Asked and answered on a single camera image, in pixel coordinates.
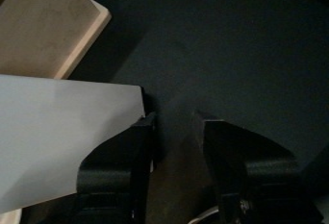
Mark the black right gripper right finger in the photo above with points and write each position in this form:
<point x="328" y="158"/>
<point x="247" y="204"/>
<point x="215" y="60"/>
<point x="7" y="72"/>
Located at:
<point x="253" y="176"/>

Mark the wooden cutting board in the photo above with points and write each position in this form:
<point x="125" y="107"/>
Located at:
<point x="43" y="26"/>

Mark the white paper card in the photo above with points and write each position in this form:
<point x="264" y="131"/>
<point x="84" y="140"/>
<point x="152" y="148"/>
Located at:
<point x="51" y="131"/>

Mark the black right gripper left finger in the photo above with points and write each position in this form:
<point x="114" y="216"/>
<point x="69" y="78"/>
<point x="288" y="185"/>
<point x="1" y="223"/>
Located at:
<point x="112" y="173"/>

